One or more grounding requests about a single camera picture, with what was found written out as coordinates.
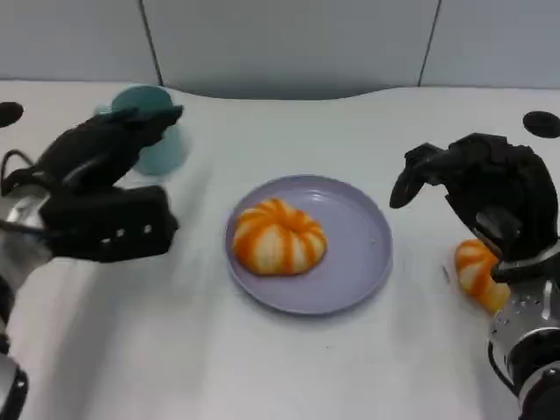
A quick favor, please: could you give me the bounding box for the lilac plate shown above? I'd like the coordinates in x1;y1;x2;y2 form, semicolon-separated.
225;174;394;316

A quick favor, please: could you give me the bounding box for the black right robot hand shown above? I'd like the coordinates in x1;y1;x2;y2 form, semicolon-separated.
388;132;560;267

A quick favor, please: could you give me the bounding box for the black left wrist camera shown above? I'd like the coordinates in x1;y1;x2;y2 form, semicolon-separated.
38;185;180;264

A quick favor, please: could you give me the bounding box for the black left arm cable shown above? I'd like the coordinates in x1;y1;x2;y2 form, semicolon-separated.
0;150;37;196

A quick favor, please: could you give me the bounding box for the orange white toy bread roll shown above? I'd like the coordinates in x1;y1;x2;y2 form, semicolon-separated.
453;238;512;314
231;198;328;277

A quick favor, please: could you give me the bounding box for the pale green mug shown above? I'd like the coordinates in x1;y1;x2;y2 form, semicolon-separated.
98;85;187;176

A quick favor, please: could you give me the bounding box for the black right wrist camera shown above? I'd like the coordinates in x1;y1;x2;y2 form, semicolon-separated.
490;255;560;284

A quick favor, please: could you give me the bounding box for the black table cable grommet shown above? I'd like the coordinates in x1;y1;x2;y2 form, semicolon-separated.
0;101;25;129
522;110;560;139

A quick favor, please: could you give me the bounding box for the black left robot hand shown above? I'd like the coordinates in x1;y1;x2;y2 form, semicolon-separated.
6;104;185;196

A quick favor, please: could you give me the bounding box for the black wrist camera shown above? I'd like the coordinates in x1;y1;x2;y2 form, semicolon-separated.
490;255;560;284
38;185;180;264

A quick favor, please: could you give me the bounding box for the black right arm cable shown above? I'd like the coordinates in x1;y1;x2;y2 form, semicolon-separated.
486;340;522;396

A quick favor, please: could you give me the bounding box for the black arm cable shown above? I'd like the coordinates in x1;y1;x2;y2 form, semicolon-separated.
486;340;522;396
0;150;37;196

